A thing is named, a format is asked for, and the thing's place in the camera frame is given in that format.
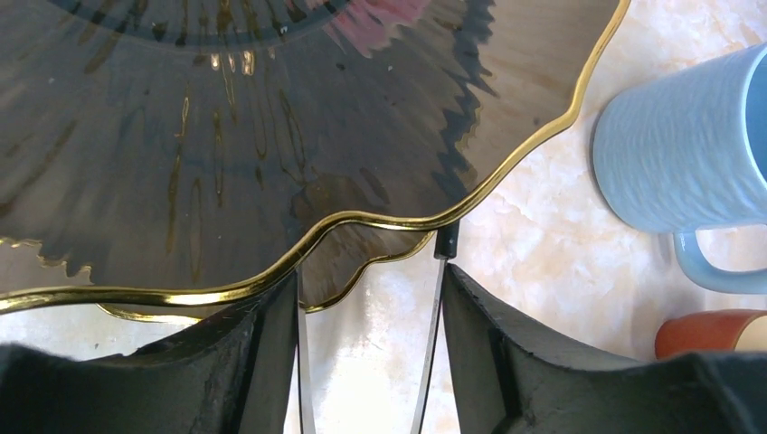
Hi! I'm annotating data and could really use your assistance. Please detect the metal tongs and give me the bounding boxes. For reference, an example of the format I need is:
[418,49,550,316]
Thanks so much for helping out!
[295,222,459,434]

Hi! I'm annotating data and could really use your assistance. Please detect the three-tier dark cake stand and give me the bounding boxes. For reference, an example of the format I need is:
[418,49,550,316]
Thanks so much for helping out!
[1,1,629,321]

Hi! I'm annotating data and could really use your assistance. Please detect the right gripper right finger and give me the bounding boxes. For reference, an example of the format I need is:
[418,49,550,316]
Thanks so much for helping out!
[442,264,766,433]

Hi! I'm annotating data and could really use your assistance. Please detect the light blue mug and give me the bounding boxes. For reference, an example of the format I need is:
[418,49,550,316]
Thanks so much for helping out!
[592,44,766,295]

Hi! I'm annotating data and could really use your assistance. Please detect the pink mug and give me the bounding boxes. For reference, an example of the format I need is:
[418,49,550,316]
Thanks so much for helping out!
[654,309,766,359]

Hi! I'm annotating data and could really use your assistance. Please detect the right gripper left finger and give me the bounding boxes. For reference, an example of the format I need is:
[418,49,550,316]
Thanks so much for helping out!
[1,275,299,433]

